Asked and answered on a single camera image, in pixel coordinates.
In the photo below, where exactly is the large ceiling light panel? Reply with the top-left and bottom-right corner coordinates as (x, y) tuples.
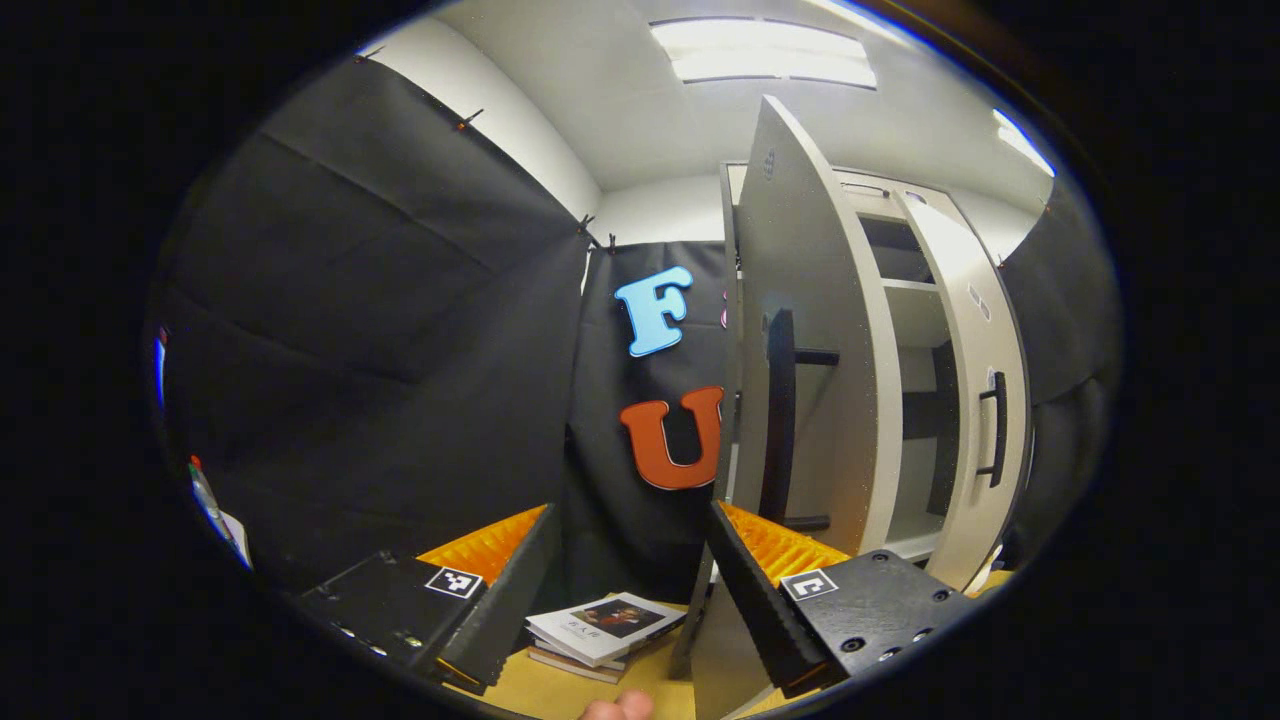
(650, 17), (880, 90)

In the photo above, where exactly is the black backdrop cloth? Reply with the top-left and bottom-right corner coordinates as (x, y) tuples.
(560, 240), (738, 607)
(150, 55), (593, 603)
(998, 180), (1123, 573)

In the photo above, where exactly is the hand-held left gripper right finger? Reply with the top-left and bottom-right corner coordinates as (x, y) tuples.
(706, 500), (986, 701)

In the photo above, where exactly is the red tipped pale object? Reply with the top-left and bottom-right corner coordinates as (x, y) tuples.
(187, 455), (253, 572)

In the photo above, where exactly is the thin book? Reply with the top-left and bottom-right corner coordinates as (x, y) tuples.
(527, 645), (633, 685)

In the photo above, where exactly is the black door handle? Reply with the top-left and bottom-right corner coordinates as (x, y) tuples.
(977, 369), (1010, 490)

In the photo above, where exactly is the white cabinet door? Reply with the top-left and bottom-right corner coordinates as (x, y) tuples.
(668, 95), (907, 720)
(893, 185), (1032, 593)

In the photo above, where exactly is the small ceiling light panel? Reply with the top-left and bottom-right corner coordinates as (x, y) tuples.
(992, 108), (1057, 180)

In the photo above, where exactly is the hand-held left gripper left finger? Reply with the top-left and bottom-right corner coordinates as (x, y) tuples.
(295, 503), (564, 696)

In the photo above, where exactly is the white book with picture cover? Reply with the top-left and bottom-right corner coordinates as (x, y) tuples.
(525, 592), (689, 669)

